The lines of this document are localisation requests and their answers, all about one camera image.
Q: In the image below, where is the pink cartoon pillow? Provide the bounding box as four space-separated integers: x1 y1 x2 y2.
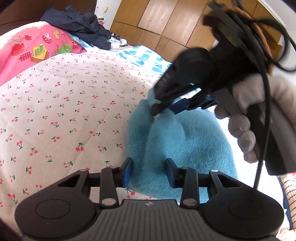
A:
1 21 86 85

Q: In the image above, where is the blue fluffy flower sweater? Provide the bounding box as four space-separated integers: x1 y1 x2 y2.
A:
126 89 237 200

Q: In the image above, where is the grey gloved right hand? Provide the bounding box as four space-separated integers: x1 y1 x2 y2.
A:
214 73 296 164

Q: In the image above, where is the beige brown striped sweater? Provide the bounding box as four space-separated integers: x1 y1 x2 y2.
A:
277 172 296 232

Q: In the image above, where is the dark navy clothes pile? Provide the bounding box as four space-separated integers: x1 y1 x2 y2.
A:
40 6 111 50

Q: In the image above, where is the wooden wardrobe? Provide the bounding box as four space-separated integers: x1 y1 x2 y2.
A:
109 0 285 63

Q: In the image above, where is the white cherry print quilt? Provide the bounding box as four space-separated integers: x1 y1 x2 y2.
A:
1 50 143 230

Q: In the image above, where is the black cable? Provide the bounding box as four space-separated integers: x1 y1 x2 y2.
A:
208 0 296 190

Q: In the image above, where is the dark wooden headboard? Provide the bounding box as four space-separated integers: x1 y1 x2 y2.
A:
1 0 97 35

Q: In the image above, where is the blue white checked blanket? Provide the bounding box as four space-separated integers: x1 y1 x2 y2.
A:
116 45 202 98

